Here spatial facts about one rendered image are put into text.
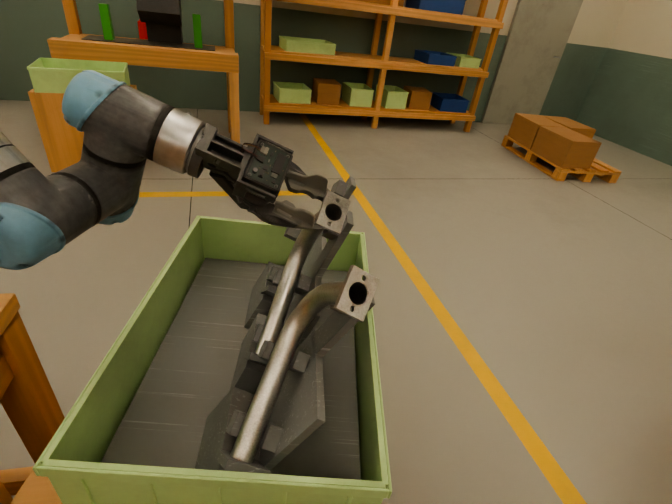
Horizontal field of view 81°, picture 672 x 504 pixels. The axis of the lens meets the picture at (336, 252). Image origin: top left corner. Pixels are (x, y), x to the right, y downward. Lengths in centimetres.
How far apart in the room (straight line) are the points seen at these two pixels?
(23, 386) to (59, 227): 68
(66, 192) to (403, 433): 151
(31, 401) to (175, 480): 69
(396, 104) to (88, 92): 529
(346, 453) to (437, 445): 112
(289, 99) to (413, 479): 449
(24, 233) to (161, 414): 37
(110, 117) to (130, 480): 43
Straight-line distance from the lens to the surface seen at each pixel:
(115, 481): 60
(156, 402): 76
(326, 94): 540
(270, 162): 52
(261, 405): 56
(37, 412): 123
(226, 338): 84
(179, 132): 54
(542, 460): 195
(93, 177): 58
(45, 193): 53
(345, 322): 53
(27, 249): 51
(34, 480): 82
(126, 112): 55
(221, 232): 102
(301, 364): 57
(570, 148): 504
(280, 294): 67
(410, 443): 176
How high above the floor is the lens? 144
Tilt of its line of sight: 33 degrees down
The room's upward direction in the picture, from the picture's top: 8 degrees clockwise
